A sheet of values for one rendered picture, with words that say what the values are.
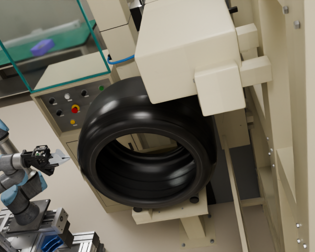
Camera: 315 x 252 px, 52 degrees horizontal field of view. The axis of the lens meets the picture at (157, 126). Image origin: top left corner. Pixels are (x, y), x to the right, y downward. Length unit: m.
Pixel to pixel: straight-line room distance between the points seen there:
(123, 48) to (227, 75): 0.83
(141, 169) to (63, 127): 0.83
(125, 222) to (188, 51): 2.17
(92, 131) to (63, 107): 1.00
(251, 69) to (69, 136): 1.72
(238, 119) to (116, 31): 0.71
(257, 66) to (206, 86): 0.15
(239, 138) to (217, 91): 0.99
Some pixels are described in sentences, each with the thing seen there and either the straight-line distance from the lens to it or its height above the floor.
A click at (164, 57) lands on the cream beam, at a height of 1.76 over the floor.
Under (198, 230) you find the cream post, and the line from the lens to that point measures 2.43.
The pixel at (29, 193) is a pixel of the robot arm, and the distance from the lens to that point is 2.09.
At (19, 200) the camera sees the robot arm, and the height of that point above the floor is 0.89.
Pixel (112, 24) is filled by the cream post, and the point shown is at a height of 1.67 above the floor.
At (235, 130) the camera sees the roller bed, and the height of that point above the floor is 1.01.
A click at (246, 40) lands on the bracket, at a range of 0.89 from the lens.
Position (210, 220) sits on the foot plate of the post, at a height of 0.01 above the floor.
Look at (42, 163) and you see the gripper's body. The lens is 1.57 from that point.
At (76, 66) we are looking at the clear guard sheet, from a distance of 2.03.
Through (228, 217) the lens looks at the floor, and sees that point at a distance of 2.57.
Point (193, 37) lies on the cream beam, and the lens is 0.80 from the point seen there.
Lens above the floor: 2.11
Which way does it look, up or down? 36 degrees down
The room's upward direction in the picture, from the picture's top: 21 degrees counter-clockwise
